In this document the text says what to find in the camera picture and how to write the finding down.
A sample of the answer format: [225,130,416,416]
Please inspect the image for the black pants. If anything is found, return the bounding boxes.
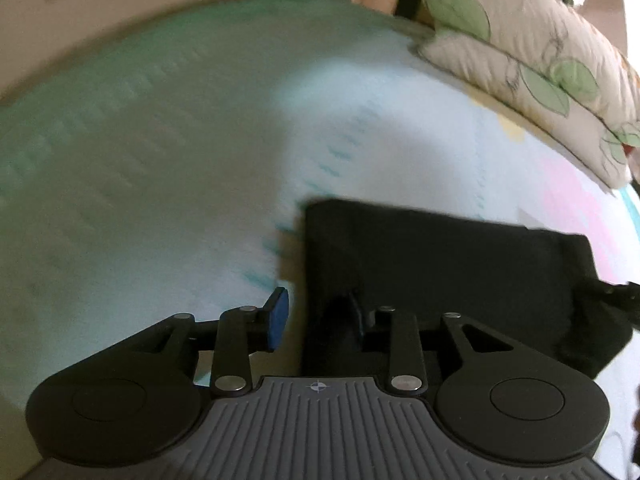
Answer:
[300,200,634,377]

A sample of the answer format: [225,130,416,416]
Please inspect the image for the pastel patterned bed sheet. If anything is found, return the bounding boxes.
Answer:
[1,0,639,479]

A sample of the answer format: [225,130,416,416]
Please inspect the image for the floral folded quilt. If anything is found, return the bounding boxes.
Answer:
[418,0,639,188]

